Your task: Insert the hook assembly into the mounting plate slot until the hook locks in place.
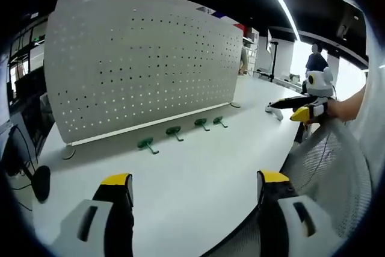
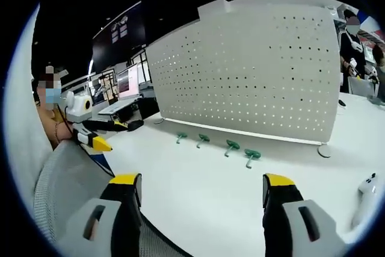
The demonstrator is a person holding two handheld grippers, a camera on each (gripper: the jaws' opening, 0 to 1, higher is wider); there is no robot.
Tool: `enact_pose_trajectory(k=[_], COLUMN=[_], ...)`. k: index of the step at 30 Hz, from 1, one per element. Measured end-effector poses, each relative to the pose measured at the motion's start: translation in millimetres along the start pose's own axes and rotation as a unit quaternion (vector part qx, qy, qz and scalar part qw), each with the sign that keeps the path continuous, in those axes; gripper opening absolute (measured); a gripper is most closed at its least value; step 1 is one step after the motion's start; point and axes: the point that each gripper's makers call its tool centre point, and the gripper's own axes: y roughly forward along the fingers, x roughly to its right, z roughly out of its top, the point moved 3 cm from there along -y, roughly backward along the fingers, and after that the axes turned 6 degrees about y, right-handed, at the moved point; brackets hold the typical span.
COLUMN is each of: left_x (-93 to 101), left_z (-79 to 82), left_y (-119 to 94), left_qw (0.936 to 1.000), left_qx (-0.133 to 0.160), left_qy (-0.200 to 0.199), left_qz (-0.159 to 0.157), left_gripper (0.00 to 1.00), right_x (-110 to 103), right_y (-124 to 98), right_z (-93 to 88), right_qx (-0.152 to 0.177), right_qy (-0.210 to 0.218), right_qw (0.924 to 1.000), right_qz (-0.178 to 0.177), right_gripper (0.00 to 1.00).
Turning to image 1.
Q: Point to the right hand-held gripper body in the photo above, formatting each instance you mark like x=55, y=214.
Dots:
x=319, y=84

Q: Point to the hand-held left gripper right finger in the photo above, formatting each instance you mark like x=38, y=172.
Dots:
x=296, y=224

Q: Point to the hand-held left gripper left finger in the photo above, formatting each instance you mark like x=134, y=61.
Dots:
x=90, y=224

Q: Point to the green hook assembly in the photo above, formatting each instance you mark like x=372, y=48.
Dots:
x=173, y=131
x=145, y=143
x=200, y=122
x=218, y=120

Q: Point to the white perforated mounting plate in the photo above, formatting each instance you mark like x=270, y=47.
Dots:
x=135, y=67

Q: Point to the small white device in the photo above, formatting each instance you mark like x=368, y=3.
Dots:
x=275, y=112

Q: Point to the black tripod stand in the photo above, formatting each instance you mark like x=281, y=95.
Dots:
x=273, y=55

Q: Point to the white mesh chair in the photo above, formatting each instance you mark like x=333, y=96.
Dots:
x=328, y=172

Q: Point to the black microphone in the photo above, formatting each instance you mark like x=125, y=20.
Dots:
x=41, y=183

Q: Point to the ceiling light strip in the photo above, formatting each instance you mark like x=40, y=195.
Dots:
x=281, y=1

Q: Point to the black office chair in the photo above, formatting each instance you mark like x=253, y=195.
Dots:
x=18, y=151

